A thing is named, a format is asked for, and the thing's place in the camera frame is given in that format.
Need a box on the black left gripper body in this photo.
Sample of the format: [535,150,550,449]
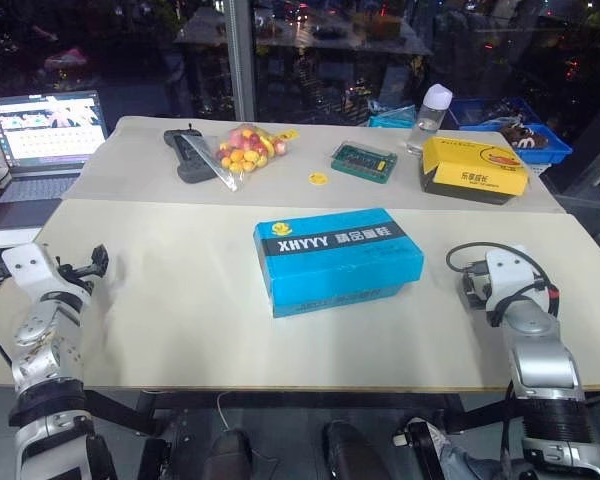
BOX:
[53,257,100,297]

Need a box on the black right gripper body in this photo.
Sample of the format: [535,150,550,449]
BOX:
[461,265,491,307]

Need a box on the yellow and black box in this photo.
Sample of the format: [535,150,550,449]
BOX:
[419,135,532,207]

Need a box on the blue shoe box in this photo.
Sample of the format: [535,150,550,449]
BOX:
[253,207,426,320]

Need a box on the black handheld controller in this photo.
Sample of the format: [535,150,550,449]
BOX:
[162,126,222,184]

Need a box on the open grey laptop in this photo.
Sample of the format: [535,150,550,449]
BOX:
[0,89,111,232]

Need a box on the brown and white toy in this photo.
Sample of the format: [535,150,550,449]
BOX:
[499,118,551,150]

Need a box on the blue plastic bin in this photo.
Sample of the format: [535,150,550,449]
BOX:
[444,97,574,167]

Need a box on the green plastic parts box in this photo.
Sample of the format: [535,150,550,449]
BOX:
[329,141,399,184]

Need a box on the clear bottle with white cap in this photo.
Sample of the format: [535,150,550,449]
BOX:
[405,83,454,156]

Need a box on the clear bag of toy fruit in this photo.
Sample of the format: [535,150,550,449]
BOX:
[201,123,301,193]

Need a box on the teal plastic packet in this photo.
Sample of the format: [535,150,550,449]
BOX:
[368,99,417,129]

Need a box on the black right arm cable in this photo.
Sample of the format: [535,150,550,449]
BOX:
[445,242,562,329]

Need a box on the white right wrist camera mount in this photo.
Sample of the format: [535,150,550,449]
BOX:
[483,244,552,315]

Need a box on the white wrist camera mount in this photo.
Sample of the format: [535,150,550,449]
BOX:
[1,243,62,302]
[483,244,552,315]

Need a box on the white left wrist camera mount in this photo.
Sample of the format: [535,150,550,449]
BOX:
[1,243,62,302]

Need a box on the black table frame strut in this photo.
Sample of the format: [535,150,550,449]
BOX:
[448,393,512,434]
[83,389,157,437]

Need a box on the thin white cable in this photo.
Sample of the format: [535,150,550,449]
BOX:
[216,391,233,432]

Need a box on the grey window post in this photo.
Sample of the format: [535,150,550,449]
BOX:
[226,0,257,124]

